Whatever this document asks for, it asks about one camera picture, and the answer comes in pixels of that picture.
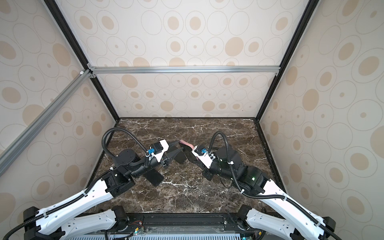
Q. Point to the black frame post right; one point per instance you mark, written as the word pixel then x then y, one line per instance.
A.
pixel 298 34

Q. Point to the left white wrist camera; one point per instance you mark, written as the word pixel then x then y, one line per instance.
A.
pixel 157 150

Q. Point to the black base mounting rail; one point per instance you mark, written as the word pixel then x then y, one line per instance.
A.
pixel 183 223

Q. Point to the diagonal aluminium rail left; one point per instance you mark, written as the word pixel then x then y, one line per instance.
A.
pixel 27 136

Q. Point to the black frame post left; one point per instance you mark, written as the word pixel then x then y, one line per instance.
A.
pixel 59 18

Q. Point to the black frame post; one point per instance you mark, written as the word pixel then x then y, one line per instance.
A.
pixel 298 34
pixel 59 18

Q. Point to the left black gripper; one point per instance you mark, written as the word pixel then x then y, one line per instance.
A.
pixel 168 157

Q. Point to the black phone centre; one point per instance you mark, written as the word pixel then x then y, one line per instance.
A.
pixel 180 158

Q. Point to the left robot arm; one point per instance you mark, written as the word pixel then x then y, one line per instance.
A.
pixel 64 220

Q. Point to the horizontal aluminium rail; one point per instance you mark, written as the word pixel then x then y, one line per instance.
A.
pixel 186 70

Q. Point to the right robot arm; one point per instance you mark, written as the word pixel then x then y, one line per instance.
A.
pixel 295 221

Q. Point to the black phone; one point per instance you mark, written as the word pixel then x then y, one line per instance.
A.
pixel 154 177
pixel 180 158

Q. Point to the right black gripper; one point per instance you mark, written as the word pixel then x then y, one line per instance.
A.
pixel 205 171

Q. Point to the black phone lower left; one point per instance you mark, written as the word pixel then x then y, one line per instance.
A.
pixel 154 177

